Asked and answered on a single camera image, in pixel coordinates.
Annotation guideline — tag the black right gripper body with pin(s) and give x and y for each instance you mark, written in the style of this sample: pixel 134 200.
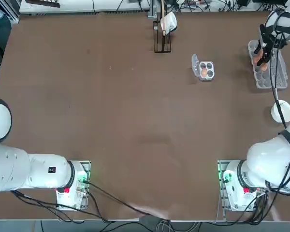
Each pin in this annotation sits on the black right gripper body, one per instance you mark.
pixel 274 39

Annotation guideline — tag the brown egg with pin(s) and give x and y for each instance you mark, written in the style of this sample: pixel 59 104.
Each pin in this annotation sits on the brown egg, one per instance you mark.
pixel 204 72
pixel 264 68
pixel 256 58

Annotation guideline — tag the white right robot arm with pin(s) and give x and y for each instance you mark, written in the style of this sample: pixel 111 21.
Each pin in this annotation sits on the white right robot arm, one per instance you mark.
pixel 263 157

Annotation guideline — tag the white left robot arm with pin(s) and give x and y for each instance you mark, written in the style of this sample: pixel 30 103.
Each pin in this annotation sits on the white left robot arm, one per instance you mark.
pixel 38 174

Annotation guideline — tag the transparent twelve-slot egg tray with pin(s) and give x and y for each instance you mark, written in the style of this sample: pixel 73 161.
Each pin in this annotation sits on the transparent twelve-slot egg tray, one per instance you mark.
pixel 279 79

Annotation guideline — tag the white four-slot egg tray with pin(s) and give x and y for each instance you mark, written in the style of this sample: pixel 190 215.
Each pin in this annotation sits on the white four-slot egg tray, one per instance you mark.
pixel 195 64

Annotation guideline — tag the white bowl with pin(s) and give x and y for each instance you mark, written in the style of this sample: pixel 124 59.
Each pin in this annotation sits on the white bowl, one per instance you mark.
pixel 288 111

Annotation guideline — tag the white shelf board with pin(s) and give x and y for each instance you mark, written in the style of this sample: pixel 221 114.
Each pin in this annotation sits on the white shelf board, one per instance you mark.
pixel 62 9

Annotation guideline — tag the aluminium camera post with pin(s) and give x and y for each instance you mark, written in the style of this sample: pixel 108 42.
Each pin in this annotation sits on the aluminium camera post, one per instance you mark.
pixel 152 10

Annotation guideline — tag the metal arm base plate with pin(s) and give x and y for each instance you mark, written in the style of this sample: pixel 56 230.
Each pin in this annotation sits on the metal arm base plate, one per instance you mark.
pixel 222 200
pixel 85 203

